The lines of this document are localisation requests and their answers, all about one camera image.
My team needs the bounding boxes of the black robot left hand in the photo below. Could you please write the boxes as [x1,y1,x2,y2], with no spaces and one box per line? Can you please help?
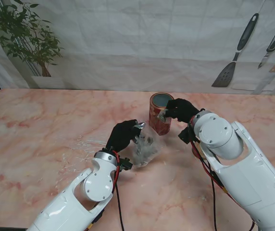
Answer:
[106,119,140,154]

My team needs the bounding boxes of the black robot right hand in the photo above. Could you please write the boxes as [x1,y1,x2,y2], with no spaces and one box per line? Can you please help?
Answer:
[163,98,200,124]

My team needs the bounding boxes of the silver foil tea bag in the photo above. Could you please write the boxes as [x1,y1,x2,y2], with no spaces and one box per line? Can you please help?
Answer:
[157,109,171,123]

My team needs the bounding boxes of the red floral tea canister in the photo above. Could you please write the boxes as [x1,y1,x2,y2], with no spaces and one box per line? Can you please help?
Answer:
[149,92,175,137]

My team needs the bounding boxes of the clear plastic bag of tea bags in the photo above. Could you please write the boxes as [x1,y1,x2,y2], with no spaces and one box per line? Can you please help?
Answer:
[131,122,163,167]

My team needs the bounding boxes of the black slotted spatula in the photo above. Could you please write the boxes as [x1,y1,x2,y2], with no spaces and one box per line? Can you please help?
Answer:
[211,13,260,88]

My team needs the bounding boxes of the green leafy plant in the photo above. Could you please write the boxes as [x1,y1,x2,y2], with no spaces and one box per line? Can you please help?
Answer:
[0,0,65,77]

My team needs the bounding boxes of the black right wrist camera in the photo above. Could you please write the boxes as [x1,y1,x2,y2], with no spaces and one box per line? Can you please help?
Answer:
[178,125,196,145]

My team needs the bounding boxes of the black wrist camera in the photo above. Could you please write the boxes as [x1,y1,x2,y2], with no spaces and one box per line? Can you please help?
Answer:
[120,157,133,170]
[178,125,196,145]

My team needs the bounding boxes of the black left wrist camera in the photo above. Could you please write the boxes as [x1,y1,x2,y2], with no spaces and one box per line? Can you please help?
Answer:
[120,157,133,170]

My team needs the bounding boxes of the red and black right arm cable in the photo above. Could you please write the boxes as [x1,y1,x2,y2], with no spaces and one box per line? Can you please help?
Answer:
[190,141,256,231]

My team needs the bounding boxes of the red and black arm cable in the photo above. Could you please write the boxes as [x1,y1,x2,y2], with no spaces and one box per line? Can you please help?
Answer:
[190,141,256,231]
[89,151,126,231]

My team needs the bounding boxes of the red and black left arm cable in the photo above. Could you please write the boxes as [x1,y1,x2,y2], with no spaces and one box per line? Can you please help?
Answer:
[89,151,126,231]

